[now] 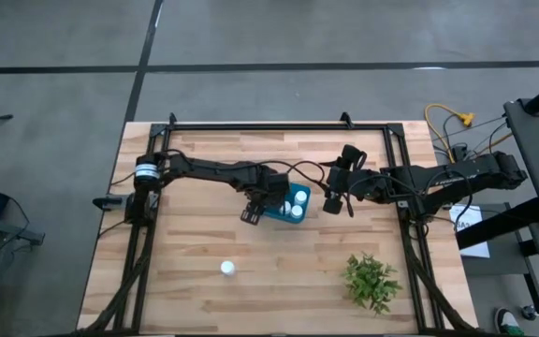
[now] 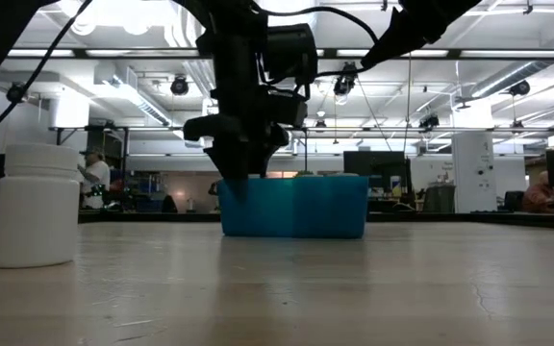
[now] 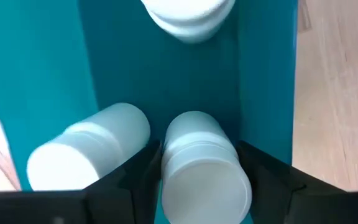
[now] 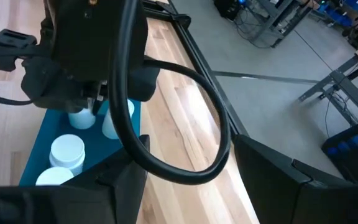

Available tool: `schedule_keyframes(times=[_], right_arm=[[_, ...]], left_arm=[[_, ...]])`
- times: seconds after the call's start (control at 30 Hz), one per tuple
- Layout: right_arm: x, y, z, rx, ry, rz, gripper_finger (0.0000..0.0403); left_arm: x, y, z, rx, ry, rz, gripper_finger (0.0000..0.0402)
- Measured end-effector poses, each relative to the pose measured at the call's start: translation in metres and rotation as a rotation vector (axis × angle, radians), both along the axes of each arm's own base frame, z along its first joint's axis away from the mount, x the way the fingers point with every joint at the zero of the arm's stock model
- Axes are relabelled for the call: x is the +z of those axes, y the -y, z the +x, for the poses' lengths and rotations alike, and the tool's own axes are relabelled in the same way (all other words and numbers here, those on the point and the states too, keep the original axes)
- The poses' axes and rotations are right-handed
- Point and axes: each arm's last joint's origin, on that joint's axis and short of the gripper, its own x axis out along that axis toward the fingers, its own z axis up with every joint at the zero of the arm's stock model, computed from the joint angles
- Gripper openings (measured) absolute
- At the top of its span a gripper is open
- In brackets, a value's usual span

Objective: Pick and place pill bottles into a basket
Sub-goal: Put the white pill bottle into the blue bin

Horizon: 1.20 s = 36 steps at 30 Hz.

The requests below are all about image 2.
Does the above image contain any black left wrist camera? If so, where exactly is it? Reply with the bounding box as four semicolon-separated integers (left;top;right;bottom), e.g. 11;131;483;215
263;23;319;87

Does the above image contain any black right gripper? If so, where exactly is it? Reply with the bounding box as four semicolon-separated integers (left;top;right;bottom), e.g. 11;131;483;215
360;0;483;70

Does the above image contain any grey office chair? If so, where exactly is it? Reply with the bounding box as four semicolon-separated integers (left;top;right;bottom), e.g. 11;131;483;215
423;185;456;214

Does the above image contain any teal plastic basket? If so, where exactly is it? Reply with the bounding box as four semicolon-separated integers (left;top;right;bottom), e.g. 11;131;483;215
216;175;370;240

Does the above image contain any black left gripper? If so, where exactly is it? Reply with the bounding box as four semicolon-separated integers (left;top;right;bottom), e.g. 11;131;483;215
183;86;310;180

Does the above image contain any black aluminium table frame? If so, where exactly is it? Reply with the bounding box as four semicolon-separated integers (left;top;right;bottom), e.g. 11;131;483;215
0;210;554;232

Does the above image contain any black ceiling spotlight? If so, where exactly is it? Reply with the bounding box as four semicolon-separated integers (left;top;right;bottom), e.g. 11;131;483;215
333;62;359;105
6;81;27;103
418;113;441;131
169;75;190;96
508;79;532;97

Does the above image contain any white building pillar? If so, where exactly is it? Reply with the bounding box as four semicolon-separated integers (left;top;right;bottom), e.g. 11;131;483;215
452;103;497;214

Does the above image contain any person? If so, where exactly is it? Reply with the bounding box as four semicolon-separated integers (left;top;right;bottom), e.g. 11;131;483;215
521;170;554;214
77;148;113;210

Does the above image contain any white pill bottle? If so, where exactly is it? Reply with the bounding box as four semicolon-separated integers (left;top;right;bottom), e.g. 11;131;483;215
0;142;81;269

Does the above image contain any long ceiling light fixture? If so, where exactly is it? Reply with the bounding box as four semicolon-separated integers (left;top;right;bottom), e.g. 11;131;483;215
7;46;554;62

